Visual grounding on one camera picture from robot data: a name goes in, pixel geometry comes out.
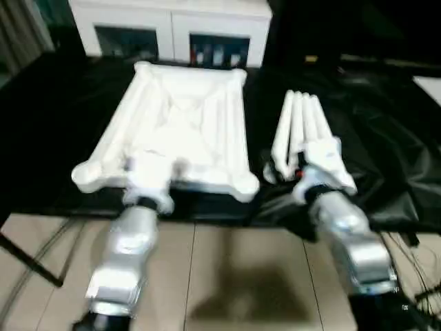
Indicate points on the white plastic table leg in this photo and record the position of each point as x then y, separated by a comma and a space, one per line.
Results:
309, 120
281, 131
322, 120
291, 138

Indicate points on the white plastic table top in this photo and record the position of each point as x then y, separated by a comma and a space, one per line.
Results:
186, 131

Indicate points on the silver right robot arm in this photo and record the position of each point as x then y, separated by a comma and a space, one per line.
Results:
348, 224

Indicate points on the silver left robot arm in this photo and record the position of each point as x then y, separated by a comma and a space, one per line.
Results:
127, 241

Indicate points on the small tan label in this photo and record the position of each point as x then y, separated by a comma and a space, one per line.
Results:
310, 58

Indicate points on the white mug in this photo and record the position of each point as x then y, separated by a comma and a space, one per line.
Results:
235, 58

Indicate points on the white printed carton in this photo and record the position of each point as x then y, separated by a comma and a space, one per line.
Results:
218, 55

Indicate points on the tall black cabinet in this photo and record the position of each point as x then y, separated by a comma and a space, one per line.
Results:
303, 27

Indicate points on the white flat board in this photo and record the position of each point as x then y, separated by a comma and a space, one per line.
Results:
429, 86

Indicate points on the white cabinet with glass doors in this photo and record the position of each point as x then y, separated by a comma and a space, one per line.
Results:
131, 13

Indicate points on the black plastic mat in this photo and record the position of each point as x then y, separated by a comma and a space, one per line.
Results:
51, 138

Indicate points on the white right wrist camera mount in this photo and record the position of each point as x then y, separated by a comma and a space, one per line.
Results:
320, 155

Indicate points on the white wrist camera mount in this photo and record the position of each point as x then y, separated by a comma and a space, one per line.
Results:
148, 179
320, 155

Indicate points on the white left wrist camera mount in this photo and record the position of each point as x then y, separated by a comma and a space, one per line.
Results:
148, 179

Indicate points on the black metal frame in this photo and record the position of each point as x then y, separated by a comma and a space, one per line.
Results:
34, 262

